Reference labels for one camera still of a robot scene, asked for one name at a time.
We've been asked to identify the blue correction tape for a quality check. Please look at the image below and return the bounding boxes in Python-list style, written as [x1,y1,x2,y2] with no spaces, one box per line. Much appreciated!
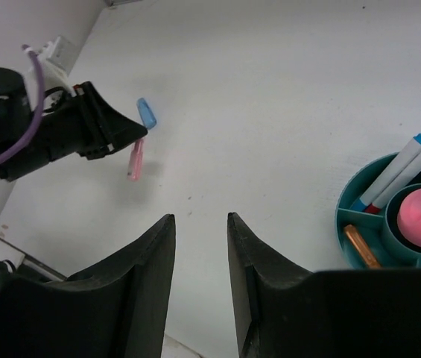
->
[136,98,157,130]

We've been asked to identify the orange correction tape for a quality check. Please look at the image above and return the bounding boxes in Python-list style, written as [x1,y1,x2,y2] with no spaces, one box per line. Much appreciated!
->
[344,224,382,269]

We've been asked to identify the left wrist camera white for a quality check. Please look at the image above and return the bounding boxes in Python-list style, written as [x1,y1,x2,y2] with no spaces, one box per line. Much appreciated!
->
[22,35,79,96]

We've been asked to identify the teal round organizer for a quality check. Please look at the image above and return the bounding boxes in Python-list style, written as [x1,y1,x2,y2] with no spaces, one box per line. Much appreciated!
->
[335,154,421,269]

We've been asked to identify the pink correction tape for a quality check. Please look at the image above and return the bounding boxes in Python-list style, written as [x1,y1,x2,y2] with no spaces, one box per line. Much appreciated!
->
[127,139,145,181]

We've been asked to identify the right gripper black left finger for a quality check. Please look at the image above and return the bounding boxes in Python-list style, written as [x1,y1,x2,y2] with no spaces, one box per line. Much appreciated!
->
[0,214,176,357]

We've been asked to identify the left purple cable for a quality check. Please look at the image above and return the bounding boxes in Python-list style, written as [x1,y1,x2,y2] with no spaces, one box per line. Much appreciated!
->
[0,44,45,178]

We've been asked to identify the red capped marker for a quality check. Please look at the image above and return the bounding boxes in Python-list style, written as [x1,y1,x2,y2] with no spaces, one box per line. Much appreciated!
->
[364,152,421,214]

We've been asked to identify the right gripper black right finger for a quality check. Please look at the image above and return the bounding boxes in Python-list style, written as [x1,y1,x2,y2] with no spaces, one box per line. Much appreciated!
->
[227,213,421,357]

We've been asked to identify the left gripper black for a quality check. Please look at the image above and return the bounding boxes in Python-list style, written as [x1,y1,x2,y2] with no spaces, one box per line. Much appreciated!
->
[0,67,148,182]

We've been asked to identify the blue capped marker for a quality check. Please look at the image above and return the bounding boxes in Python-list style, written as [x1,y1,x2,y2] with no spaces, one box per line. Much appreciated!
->
[351,133,421,212]

